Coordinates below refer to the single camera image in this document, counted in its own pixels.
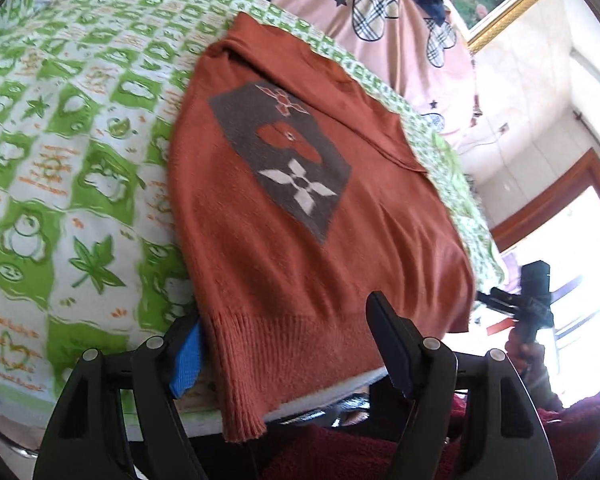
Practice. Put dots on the green white patterned bed sheet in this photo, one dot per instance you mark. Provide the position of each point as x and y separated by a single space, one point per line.
89 90

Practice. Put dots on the red brown window frame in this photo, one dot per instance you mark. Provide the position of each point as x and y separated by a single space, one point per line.
585 173

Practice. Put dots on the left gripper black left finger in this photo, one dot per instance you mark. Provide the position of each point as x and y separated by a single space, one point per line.
85 437

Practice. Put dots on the person's right hand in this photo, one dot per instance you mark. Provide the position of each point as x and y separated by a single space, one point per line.
528 359

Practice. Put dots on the pink quilt with plaid hearts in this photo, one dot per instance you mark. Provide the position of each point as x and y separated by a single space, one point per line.
428 63

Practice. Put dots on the rust orange knit sweater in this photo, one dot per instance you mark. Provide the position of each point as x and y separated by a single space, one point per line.
295 196

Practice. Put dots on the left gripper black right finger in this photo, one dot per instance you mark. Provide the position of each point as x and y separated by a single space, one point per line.
502 435

